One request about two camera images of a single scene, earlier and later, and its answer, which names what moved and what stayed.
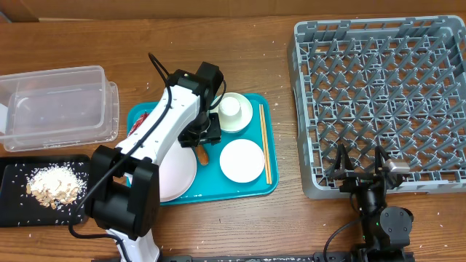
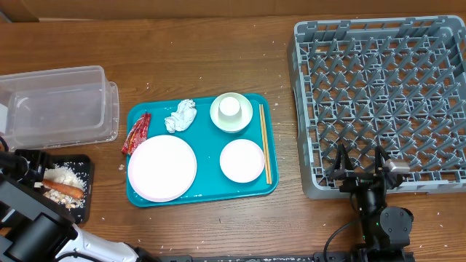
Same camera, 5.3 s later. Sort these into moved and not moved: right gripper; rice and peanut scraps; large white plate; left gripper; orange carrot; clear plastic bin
Moved: left gripper; orange carrot
Not moved: rice and peanut scraps; large white plate; right gripper; clear plastic bin
